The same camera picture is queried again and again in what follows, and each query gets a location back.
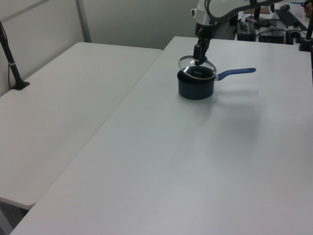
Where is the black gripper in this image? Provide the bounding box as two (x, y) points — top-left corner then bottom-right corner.
(193, 22), (215, 67)

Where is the glass lid with blue knob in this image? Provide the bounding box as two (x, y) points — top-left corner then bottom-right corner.
(178, 55), (218, 80)

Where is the dark blue saucepan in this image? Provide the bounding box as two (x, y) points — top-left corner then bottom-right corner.
(176, 67), (257, 100)

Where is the black box with green label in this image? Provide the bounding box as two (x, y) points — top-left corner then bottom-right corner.
(238, 21), (255, 41)

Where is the black monitor stand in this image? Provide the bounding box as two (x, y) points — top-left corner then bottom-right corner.
(246, 6), (271, 28)

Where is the black computer box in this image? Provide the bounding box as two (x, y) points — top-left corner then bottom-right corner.
(258, 28), (287, 44)

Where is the black keyboard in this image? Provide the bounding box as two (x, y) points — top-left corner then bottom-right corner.
(274, 9), (309, 29)

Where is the white desk device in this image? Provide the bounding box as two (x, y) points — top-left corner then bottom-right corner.
(287, 25), (307, 45)

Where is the white side table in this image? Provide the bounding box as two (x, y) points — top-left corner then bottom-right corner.
(0, 42), (164, 207)

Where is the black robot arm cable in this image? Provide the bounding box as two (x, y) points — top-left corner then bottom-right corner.
(204, 0), (219, 26)

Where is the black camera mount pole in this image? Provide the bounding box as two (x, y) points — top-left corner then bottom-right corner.
(0, 21), (31, 92)
(298, 17), (313, 52)

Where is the wide grey partition post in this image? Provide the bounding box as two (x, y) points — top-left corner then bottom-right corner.
(75, 0), (92, 43)

